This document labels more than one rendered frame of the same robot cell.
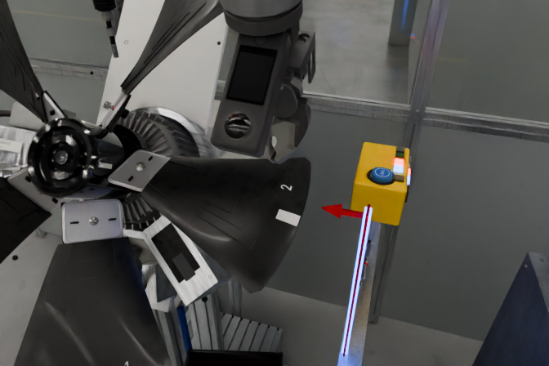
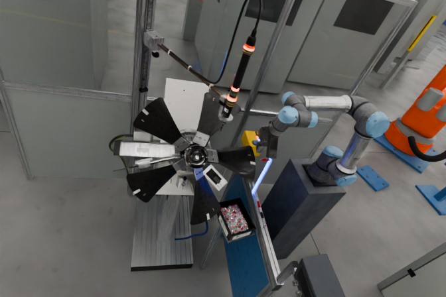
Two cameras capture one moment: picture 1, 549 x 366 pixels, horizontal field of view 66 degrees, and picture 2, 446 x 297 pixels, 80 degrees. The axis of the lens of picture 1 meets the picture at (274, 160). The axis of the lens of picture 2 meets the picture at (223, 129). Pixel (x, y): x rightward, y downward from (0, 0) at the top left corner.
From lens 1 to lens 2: 1.09 m
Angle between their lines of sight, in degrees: 31
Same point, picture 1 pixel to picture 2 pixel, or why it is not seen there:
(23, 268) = (31, 198)
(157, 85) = (184, 119)
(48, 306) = (196, 198)
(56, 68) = (76, 93)
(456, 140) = (257, 119)
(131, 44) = (171, 103)
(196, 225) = (235, 169)
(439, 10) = (259, 81)
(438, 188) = not seen: hidden behind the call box
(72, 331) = (202, 203)
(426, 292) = not seen: hidden behind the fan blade
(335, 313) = not seen: hidden behind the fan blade
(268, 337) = (184, 200)
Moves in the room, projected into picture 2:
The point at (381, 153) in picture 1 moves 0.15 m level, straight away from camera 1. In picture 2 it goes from (251, 134) to (247, 120)
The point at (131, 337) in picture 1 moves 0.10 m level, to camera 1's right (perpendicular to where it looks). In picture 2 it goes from (212, 201) to (227, 197)
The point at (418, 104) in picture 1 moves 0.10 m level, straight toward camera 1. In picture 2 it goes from (247, 109) to (249, 117)
